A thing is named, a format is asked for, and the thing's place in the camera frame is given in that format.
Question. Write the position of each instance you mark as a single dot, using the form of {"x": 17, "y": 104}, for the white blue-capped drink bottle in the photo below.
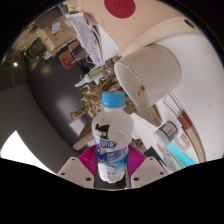
{"x": 111, "y": 133}

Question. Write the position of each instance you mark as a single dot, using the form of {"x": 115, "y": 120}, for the wooden stick with red stripe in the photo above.
{"x": 186, "y": 121}

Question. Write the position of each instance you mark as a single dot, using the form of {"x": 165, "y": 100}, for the white ceramic cup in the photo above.
{"x": 150, "y": 73}

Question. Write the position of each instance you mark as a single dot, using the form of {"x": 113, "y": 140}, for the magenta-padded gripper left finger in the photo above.
{"x": 78, "y": 170}

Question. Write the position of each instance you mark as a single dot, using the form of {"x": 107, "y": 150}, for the small white-lidded grey jar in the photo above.
{"x": 165, "y": 133}

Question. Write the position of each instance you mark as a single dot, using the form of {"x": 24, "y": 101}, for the brown cardboard box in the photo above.
{"x": 55, "y": 33}

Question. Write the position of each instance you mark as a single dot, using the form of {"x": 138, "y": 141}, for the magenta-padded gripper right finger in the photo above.
{"x": 146, "y": 170}

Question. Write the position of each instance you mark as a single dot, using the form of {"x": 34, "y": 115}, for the iridescent purple sheet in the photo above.
{"x": 180, "y": 157}

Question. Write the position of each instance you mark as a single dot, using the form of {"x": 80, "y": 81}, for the white tape roll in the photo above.
{"x": 186, "y": 143}

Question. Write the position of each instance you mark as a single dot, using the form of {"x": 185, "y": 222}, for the flat round red coaster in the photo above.
{"x": 120, "y": 8}

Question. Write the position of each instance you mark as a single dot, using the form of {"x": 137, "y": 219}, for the green-labelled spray bottle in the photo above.
{"x": 93, "y": 73}

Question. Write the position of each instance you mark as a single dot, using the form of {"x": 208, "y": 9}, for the long ceiling light panel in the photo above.
{"x": 16, "y": 146}

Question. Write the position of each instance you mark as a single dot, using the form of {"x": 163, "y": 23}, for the red box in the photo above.
{"x": 68, "y": 60}

